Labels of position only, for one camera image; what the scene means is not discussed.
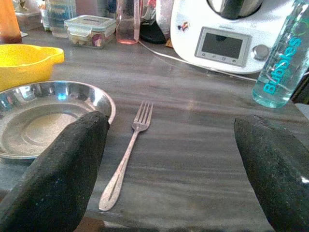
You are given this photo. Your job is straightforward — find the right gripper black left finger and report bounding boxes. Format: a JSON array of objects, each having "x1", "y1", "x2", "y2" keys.
[{"x1": 0, "y1": 110, "x2": 110, "y2": 232}]

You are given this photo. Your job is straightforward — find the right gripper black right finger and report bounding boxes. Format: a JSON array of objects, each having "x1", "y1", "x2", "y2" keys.
[{"x1": 233, "y1": 115, "x2": 309, "y2": 232}]

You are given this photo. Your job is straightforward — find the round stainless steel plate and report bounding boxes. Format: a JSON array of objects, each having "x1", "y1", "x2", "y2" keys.
[{"x1": 0, "y1": 80, "x2": 117, "y2": 160}]

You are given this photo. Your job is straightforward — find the silver metal fork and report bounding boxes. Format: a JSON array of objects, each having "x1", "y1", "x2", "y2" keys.
[{"x1": 98, "y1": 101, "x2": 154, "y2": 212}]

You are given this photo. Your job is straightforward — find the clear bottle with turquoise print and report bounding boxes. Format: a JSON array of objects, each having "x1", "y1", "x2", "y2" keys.
[{"x1": 252, "y1": 0, "x2": 309, "y2": 109}]

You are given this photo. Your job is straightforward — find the yellow plastic bowl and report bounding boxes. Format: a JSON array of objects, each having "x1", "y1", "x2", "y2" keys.
[{"x1": 0, "y1": 44, "x2": 65, "y2": 92}]

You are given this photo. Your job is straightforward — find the clear plastic food container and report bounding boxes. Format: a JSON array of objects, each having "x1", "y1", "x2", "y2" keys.
[{"x1": 64, "y1": 14, "x2": 116, "y2": 48}]

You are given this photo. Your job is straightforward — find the white kitchen cooking machine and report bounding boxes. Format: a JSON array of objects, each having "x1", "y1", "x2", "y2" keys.
[{"x1": 170, "y1": 0, "x2": 296, "y2": 75}]

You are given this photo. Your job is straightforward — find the clear glass jar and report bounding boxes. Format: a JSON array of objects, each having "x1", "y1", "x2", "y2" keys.
[{"x1": 44, "y1": 0, "x2": 77, "y2": 38}]

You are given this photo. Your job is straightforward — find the orange bottle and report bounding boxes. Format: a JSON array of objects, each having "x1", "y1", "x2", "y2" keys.
[{"x1": 0, "y1": 0, "x2": 23, "y2": 44}]

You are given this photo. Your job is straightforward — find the pink transparent bottle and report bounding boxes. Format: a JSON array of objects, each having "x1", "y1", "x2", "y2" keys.
[{"x1": 115, "y1": 0, "x2": 140, "y2": 45}]

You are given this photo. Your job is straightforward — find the black rounded object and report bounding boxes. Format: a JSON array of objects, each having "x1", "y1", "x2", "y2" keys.
[{"x1": 140, "y1": 23, "x2": 167, "y2": 44}]

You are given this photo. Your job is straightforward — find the white container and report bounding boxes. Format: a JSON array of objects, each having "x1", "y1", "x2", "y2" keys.
[{"x1": 155, "y1": 0, "x2": 175, "y2": 39}]

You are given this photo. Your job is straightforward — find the white power cable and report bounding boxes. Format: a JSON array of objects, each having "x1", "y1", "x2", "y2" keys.
[{"x1": 139, "y1": 40, "x2": 258, "y2": 82}]

